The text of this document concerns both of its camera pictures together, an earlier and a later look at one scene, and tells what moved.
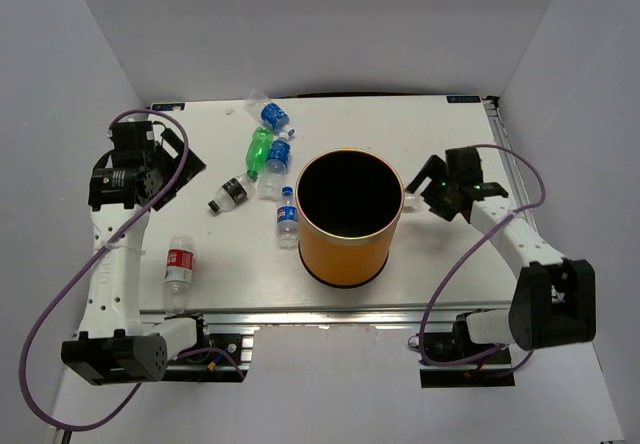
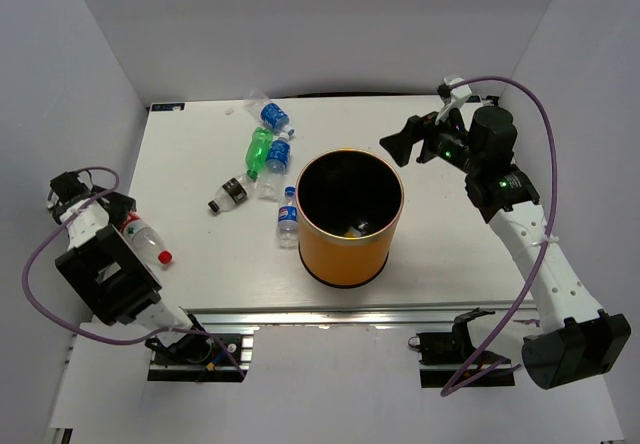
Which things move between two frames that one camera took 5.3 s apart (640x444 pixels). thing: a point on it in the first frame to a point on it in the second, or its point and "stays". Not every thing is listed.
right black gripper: (435, 170) to (400, 144)
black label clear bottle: (232, 191) stays
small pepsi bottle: (287, 221) stays
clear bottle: (411, 202) to (358, 231)
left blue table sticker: (168, 106) stays
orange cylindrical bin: (349, 204) stays
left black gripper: (176, 163) to (119, 207)
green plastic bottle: (258, 151) stays
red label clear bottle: (178, 277) to (145, 239)
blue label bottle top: (266, 111) stays
